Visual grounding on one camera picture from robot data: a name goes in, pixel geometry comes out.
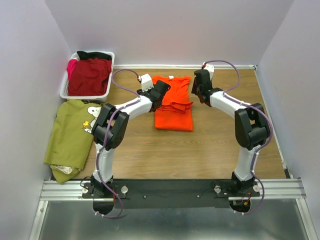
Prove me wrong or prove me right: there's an orange t shirt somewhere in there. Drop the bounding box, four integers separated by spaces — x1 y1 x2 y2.
152 76 194 132

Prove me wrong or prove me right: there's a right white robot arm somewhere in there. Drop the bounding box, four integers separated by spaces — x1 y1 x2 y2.
191 69 271 197

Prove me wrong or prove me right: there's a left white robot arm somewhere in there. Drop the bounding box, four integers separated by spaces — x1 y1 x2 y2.
90 80 171 198

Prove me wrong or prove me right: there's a dark red t shirt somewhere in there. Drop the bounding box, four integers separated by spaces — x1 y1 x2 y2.
68 58 112 96

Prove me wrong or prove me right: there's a black t shirt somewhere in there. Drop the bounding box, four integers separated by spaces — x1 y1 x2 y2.
76 51 113 61

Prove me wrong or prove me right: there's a pink t shirt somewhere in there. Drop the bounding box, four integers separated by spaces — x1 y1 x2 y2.
66 58 79 80

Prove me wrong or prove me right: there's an olive green snoopy t shirt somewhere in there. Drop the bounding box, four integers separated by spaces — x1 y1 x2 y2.
44 99 102 184

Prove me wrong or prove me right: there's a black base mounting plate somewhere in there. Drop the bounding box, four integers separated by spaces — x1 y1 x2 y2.
82 178 260 209

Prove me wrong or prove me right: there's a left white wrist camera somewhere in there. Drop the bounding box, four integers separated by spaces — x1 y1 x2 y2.
138 73 154 92

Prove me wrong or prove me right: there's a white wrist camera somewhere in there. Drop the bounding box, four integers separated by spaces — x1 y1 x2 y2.
138 73 154 92
202 62 215 81

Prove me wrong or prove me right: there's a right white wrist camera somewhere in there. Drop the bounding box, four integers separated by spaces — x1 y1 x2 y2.
202 62 215 81

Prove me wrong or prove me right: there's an aluminium frame rail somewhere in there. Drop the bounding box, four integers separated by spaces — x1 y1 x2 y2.
39 178 307 201

